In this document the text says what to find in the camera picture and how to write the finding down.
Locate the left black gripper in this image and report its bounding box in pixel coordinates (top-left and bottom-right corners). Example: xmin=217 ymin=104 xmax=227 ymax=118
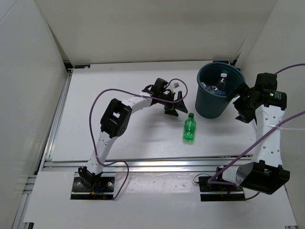
xmin=158 ymin=91 xmax=188 ymax=116

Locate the green plastic bottle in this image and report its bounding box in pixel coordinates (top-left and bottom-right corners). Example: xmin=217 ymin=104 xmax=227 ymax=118
xmin=183 ymin=113 xmax=196 ymax=144

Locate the clear bottle blue label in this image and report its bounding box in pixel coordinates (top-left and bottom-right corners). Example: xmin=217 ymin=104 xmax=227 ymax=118
xmin=201 ymin=82 xmax=208 ymax=88
xmin=217 ymin=73 xmax=227 ymax=96

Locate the clear unlabeled plastic bottle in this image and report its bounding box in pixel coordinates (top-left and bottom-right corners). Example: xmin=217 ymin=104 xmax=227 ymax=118
xmin=207 ymin=85 xmax=219 ymax=94

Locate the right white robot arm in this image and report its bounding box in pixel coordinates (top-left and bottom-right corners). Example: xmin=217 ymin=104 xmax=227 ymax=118
xmin=209 ymin=82 xmax=290 ymax=195

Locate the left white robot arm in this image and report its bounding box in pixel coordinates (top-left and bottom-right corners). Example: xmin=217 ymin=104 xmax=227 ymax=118
xmin=78 ymin=78 xmax=188 ymax=191

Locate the dark teal plastic bin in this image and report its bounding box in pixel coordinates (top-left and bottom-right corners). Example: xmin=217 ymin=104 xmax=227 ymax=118
xmin=195 ymin=62 xmax=245 ymax=119

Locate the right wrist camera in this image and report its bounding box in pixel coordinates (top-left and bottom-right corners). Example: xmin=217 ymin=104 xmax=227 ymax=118
xmin=254 ymin=73 xmax=277 ymax=91

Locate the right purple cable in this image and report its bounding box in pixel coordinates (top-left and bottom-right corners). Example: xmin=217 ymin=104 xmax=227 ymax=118
xmin=208 ymin=63 xmax=305 ymax=200

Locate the aluminium front rail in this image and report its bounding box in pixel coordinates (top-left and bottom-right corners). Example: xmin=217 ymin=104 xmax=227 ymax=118
xmin=42 ymin=155 xmax=253 ymax=171

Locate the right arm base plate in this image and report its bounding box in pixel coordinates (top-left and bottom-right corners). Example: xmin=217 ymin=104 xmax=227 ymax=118
xmin=193 ymin=173 xmax=245 ymax=202

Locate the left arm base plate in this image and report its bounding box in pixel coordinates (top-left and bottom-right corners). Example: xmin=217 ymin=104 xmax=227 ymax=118
xmin=70 ymin=174 xmax=115 ymax=200

